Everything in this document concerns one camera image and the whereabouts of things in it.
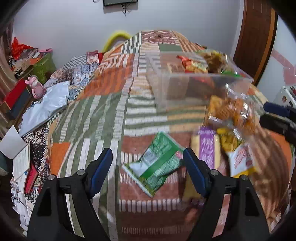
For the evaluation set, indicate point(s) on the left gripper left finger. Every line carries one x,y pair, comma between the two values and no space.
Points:
64,209

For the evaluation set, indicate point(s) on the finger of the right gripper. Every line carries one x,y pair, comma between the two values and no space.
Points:
279,126
284,111

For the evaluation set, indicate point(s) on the clear orange cracker bag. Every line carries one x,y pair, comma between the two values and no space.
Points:
237,111

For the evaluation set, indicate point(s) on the yellow white chips packet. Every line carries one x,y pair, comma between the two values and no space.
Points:
240,160

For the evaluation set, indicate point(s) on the purple wafer roll packet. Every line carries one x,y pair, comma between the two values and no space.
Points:
206,145

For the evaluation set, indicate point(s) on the green broad bean packet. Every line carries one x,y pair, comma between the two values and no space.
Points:
163,156

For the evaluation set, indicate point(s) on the clear bag brown snacks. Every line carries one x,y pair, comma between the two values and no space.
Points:
219,63

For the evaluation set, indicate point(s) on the brown wooden door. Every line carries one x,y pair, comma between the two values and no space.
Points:
256,39

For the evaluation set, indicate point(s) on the clear plastic storage bin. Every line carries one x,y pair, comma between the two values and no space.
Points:
174,88

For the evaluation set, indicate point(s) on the red orange snack packet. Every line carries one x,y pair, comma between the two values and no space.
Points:
193,66

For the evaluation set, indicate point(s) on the white pillow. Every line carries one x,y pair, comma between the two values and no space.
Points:
55,100

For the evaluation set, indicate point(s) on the pink plush toy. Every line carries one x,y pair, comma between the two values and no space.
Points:
37,89

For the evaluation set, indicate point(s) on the red flat box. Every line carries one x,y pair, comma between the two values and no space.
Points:
11,98

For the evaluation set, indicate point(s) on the green storage box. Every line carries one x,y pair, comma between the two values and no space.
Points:
44,68

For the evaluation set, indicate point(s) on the red plastic bag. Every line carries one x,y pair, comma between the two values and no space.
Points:
20,51

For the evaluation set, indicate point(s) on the yellow curved chair back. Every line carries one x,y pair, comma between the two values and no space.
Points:
114,37

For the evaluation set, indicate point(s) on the small wall monitor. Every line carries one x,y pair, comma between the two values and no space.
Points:
115,2

